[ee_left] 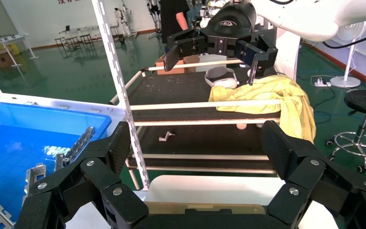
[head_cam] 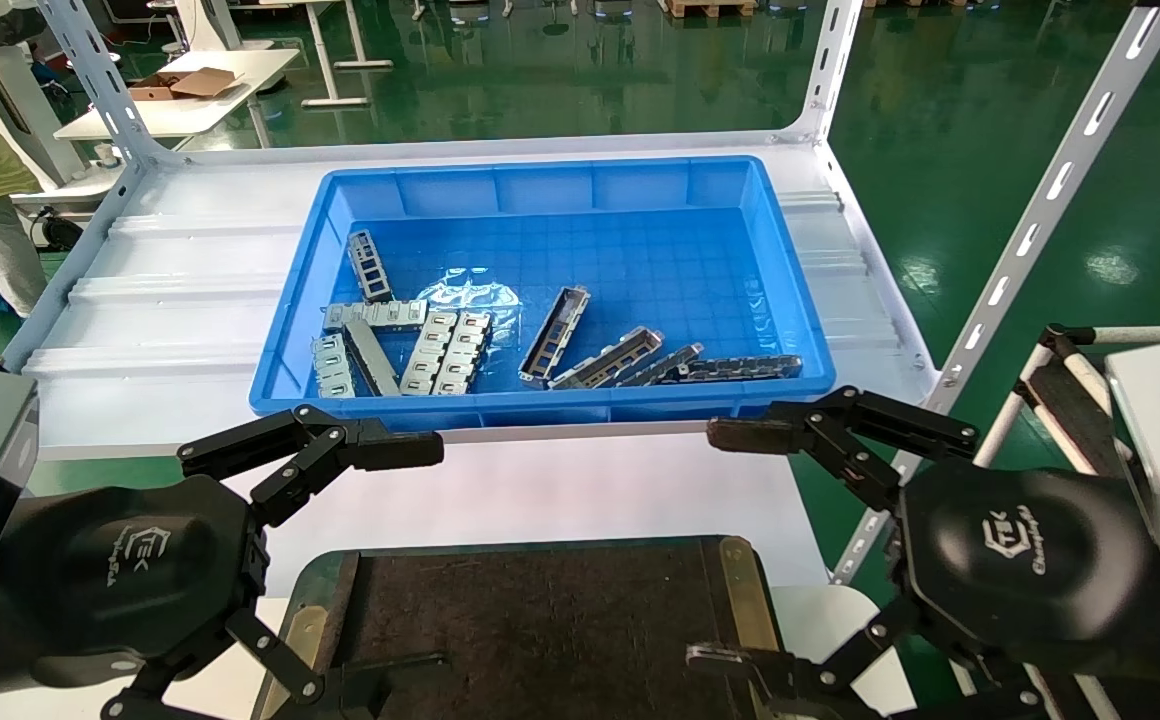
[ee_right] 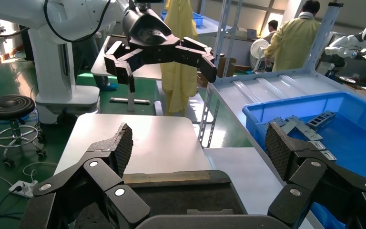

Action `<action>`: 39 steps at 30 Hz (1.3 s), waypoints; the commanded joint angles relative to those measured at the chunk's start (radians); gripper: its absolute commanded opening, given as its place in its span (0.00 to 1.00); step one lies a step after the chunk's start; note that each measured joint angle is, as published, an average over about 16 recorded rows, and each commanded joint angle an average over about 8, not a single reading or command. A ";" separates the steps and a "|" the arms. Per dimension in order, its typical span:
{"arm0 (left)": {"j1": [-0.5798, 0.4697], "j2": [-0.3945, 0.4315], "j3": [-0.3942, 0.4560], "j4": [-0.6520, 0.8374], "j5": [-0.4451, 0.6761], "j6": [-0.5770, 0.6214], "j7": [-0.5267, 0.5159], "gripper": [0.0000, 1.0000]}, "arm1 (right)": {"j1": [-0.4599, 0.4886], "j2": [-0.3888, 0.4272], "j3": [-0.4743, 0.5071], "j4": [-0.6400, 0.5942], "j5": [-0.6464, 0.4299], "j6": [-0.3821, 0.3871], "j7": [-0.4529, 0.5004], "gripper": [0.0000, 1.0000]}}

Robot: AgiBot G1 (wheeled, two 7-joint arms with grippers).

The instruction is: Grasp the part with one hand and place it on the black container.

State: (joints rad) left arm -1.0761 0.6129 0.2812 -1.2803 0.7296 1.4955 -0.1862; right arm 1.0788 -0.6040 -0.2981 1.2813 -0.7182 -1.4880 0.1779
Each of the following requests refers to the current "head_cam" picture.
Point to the open cardboard box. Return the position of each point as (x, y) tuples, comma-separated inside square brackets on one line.
[(200, 82)]

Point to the grey metal channel part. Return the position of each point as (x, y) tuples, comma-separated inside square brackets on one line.
[(608, 358), (555, 335)]

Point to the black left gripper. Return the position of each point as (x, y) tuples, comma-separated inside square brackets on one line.
[(90, 570)]

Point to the dark ladder-shaped metal part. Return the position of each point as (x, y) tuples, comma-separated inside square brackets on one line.
[(370, 265), (740, 368)]

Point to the white desk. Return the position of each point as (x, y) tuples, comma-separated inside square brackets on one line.
[(190, 115)]

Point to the white pipe rack black joints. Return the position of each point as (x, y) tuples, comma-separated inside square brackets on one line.
[(1140, 334)]

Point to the white slotted steel upright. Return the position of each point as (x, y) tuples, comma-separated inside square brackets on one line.
[(90, 55), (830, 90), (1040, 215)]

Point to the white machine stand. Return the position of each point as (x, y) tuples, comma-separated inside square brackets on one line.
[(35, 110)]

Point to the black container with brass edges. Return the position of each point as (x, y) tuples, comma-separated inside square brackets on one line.
[(540, 630)]

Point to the white table leg frame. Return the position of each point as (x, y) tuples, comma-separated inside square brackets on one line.
[(335, 101)]

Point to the wooden pallet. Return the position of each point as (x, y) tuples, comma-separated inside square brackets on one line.
[(710, 8)]

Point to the dark narrow metal part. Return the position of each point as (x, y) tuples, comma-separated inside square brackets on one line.
[(662, 365)]

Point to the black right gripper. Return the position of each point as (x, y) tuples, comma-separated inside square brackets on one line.
[(1020, 560)]

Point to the clear plastic bag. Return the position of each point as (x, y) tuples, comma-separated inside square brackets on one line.
[(470, 292)]

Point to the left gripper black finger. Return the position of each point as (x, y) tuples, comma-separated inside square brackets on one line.
[(380, 450)]

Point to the blue plastic bin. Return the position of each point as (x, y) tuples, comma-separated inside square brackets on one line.
[(640, 260)]

